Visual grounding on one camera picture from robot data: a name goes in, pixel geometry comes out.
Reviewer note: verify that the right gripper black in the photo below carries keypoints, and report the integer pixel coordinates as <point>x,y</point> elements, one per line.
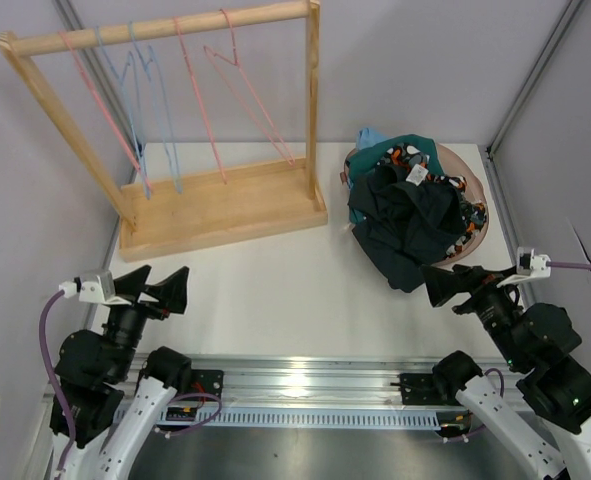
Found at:
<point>441,284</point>

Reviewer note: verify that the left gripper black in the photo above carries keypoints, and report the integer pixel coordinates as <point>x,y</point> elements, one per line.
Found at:
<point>170,292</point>

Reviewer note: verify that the black shorts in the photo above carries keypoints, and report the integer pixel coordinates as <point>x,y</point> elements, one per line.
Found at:
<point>400,264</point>

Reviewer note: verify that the orange camouflage shorts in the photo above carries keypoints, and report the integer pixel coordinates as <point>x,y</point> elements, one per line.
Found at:
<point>441,165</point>

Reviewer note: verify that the light blue shorts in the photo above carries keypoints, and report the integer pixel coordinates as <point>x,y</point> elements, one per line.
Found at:
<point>366,137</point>

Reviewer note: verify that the light blue hanger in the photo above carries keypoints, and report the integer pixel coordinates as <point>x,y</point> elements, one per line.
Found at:
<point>132,106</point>
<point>160,104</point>

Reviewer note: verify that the pink hanger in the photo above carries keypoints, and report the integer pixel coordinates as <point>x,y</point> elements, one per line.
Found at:
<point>246,94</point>
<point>199,99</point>
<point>105,110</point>

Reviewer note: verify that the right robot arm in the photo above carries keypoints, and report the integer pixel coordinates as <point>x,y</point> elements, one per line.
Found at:
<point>537,343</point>

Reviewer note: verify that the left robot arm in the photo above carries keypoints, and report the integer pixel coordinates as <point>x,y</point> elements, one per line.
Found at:
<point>87,443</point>

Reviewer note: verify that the wooden clothes rack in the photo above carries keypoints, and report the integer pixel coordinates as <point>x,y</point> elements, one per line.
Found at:
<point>198,210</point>

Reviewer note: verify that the pink translucent plastic basin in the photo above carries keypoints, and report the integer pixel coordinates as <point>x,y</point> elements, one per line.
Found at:
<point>402,206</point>

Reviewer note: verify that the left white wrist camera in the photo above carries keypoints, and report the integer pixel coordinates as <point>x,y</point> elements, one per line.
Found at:
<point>94,287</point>

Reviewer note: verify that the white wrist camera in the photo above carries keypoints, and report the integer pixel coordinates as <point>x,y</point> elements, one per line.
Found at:
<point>530,266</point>
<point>94,287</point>

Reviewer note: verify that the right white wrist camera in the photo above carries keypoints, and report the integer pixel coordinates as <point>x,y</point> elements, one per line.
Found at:
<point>530,266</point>

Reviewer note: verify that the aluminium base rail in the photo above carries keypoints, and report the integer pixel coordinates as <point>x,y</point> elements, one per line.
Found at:
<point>292,395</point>

